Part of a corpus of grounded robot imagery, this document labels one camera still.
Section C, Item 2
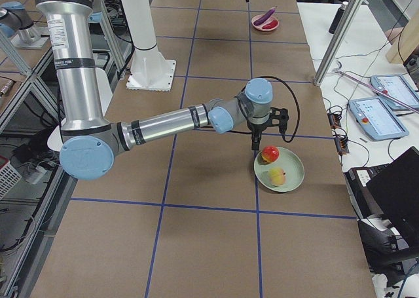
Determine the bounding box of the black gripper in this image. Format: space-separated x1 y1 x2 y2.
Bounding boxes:
247 107 289 150

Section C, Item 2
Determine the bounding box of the red orange pomegranate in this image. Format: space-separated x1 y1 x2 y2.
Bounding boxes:
261 145 280 164

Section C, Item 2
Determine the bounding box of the purple eggplant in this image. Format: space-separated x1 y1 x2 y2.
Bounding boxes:
253 7 276 26

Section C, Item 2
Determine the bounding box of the yellow pink peach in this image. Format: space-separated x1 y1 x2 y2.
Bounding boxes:
268 167 286 187

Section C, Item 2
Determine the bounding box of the red chili pepper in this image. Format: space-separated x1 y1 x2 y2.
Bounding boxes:
262 20 279 30

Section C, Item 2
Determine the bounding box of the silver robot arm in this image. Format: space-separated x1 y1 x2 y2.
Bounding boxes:
35 0 289 180

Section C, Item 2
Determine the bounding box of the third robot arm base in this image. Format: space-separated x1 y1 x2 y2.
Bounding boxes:
1 1 50 50

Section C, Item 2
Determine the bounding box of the green plate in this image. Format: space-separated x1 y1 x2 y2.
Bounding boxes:
253 147 304 193

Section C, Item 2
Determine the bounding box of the pink plate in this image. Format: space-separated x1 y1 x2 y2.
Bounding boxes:
251 14 280 32

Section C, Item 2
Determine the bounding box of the black water bottle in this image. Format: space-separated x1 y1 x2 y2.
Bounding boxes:
328 1 348 34

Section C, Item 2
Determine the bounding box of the near teach pendant tablet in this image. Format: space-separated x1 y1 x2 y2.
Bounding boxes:
348 97 409 141

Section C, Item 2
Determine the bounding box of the teach pendant tablet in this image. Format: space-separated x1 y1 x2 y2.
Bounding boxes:
348 97 409 141
370 75 418 110

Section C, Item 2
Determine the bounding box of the pink grabber stick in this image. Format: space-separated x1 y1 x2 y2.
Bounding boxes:
333 69 418 113

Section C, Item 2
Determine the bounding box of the black laptop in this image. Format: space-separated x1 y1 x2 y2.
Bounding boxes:
367 147 418 246

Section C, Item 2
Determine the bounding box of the far teach pendant tablet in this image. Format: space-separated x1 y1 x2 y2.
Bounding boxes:
370 75 418 110

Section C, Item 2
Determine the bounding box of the white chair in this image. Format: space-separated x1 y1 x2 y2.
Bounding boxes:
47 68 113 152

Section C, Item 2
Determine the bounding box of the white plastic basket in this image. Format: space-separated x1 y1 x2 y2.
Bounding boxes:
0 156 22 199

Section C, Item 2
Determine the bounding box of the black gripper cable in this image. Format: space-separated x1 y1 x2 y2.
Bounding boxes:
268 76 301 143

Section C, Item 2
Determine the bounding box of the aluminium frame post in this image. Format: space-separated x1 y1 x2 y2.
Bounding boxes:
313 0 363 86

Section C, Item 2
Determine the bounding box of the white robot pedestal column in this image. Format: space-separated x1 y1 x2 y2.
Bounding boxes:
121 0 176 92

